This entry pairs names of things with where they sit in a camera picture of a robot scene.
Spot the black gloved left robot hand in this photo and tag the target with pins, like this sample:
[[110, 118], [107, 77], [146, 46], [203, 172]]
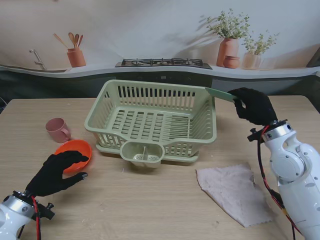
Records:
[[47, 177]]

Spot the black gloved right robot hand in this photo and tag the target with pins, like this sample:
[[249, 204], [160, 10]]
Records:
[[257, 107]]

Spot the teal plastic plate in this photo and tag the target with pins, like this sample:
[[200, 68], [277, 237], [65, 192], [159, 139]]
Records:
[[220, 94]]

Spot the orange plastic bowl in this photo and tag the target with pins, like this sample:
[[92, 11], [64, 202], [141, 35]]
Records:
[[75, 147]]

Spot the pink plastic mug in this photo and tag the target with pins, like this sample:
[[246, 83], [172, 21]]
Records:
[[56, 132]]

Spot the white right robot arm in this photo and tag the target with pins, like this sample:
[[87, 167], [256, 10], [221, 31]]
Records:
[[295, 170]]

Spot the grey kitchen countertop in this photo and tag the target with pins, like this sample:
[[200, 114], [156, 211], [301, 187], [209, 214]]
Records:
[[250, 72]]

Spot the clear glass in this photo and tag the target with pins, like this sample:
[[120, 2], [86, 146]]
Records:
[[268, 63]]

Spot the plant in pale pot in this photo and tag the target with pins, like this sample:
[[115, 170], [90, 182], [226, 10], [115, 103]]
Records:
[[251, 61]]

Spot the small round terracotta pot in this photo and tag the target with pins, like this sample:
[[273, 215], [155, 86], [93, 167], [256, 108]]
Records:
[[231, 62]]

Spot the pale green plastic dish rack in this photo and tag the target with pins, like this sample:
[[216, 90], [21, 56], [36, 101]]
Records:
[[210, 140]]

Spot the plant in tall terracotta vase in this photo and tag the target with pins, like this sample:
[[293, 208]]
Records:
[[227, 50]]

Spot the pale green cutlery holder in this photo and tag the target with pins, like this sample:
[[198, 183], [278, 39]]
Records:
[[130, 150]]

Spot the beige wiping cloth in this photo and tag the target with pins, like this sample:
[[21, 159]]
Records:
[[232, 195]]

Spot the black gas stove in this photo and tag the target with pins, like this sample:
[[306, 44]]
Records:
[[162, 62]]

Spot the metal faucet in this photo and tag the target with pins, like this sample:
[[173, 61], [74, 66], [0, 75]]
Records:
[[37, 57]]

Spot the terracotta utensil pot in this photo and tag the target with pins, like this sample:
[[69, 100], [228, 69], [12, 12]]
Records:
[[76, 58]]

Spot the wooden spatula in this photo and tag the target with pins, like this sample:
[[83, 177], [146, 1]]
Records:
[[60, 40]]

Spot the wooden spoon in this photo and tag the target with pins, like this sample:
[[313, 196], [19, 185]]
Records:
[[76, 38], [71, 37], [80, 39]]

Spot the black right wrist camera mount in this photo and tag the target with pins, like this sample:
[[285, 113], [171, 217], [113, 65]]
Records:
[[253, 136]]

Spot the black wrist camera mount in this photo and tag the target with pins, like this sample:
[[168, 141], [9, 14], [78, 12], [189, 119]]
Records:
[[253, 136], [46, 213]]

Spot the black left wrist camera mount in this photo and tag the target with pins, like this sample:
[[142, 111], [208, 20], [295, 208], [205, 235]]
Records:
[[46, 213]]

